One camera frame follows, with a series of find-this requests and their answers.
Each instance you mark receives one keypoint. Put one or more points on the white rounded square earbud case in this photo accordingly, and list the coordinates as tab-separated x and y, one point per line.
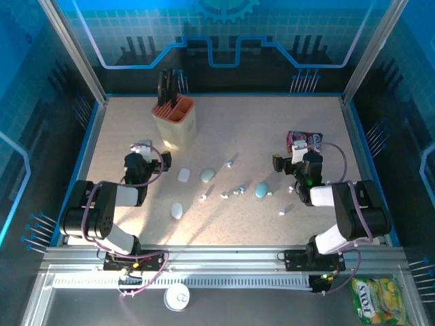
183	175

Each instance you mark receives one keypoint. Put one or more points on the blue oval earbud case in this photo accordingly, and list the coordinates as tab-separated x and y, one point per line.
261	189

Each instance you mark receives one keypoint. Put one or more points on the mint green oval earbud case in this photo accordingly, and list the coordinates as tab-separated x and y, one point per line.
207	175

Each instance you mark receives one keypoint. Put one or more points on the white oval earbud case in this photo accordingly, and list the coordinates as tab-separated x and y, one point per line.
177	210

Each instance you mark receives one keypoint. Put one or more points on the white stemmed earbud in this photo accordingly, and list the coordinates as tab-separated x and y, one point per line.
203	197
224	195

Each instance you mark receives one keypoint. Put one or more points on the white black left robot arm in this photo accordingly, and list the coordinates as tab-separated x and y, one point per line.
102	217

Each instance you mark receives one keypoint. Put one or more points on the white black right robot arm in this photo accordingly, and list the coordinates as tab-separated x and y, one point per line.
360	217

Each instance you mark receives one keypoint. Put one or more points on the beige knife holder orange rim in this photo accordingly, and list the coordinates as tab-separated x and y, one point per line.
176	132

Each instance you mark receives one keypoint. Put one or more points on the red candy packet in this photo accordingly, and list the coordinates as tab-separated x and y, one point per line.
307	136

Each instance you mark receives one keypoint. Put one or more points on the white round lid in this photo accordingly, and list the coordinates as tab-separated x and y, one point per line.
177	297

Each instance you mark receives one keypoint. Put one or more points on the yellow green candy bag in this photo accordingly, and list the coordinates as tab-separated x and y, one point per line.
380	300

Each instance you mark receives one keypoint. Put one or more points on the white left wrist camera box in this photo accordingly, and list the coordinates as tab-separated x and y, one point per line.
146	151

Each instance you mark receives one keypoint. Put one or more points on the aluminium side rail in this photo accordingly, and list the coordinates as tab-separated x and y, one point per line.
354	136
95	136

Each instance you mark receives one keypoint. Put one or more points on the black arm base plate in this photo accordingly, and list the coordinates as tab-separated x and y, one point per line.
157	265
295	259

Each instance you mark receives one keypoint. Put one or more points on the aluminium frame rail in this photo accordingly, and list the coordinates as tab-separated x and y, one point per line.
224	258

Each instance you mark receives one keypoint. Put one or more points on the aluminium frame post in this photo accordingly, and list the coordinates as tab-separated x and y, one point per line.
374	51
75	51

